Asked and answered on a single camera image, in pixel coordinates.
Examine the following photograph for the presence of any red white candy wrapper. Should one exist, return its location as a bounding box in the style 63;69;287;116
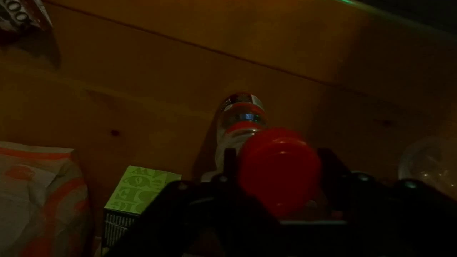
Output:
0;0;55;32

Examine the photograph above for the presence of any clear glass jar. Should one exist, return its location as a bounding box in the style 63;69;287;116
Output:
397;135;457;196

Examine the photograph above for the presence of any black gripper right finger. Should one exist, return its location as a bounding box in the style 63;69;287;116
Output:
316;146;457;257

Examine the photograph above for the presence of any red bottle lid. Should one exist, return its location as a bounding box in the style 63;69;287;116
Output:
237;125;325;218

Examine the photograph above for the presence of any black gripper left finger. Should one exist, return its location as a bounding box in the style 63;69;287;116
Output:
106;146;279;257

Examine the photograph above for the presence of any brown paper bag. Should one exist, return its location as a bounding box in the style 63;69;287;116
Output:
0;139;93;257

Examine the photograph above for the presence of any small green patterned box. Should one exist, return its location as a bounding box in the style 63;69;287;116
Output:
102;163;185;249

